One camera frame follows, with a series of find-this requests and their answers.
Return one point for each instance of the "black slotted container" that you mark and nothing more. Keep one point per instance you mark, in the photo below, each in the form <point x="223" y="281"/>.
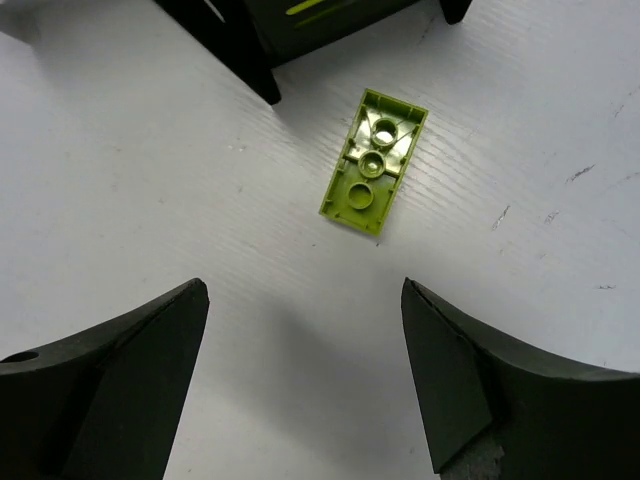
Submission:
<point x="251" y="38"/>

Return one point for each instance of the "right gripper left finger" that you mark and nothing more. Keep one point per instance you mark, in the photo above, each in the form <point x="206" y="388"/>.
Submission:
<point x="104" y="403"/>

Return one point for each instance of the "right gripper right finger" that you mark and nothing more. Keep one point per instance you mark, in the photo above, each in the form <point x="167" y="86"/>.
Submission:
<point x="495" y="407"/>

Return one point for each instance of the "yellow green long brick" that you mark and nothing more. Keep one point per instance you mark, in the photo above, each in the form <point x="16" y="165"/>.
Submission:
<point x="373" y="161"/>

